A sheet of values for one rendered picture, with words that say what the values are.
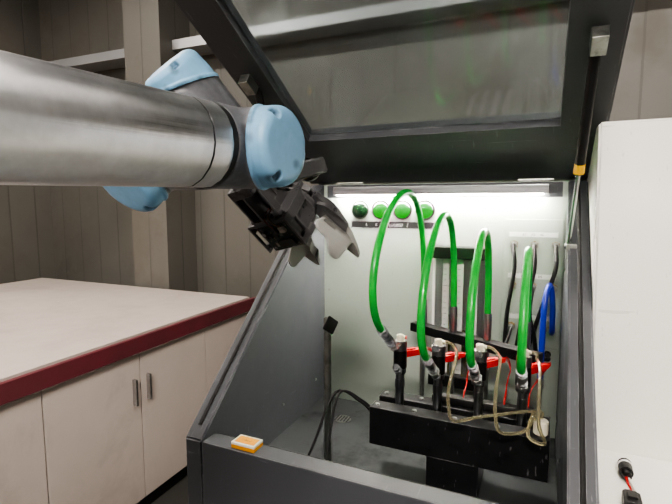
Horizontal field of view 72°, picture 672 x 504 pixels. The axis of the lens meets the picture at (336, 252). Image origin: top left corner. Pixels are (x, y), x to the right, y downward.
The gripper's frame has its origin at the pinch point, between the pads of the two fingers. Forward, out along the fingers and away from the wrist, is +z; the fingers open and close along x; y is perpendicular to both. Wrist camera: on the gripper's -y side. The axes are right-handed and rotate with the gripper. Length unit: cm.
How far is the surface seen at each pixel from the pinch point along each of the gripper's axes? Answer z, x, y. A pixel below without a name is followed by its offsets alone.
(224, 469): 22.1, -30.3, 28.4
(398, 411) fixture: 38.5, -7.1, 7.8
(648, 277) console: 36, 38, -17
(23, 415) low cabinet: 23, -138, 22
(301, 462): 24.5, -14.9, 24.5
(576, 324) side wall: 35.9, 26.5, -8.6
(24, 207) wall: 1, -360, -129
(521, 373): 30.6, 19.3, 4.1
